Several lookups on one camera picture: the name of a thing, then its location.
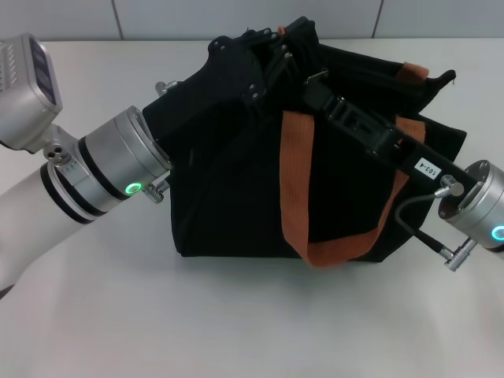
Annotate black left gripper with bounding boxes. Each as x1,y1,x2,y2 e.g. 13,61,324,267
142,16,318,165

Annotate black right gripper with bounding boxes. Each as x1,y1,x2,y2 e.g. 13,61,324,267
302,76,480,187

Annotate silver zipper pull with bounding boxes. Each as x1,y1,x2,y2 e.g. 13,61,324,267
303,69,330,84

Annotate black food bag orange handles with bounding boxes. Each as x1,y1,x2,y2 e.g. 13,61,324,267
169,15,469,269

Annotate right gripper cable with plugs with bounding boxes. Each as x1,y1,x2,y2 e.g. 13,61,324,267
395,175,480,272

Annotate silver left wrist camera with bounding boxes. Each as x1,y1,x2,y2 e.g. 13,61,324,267
0,33,64,151

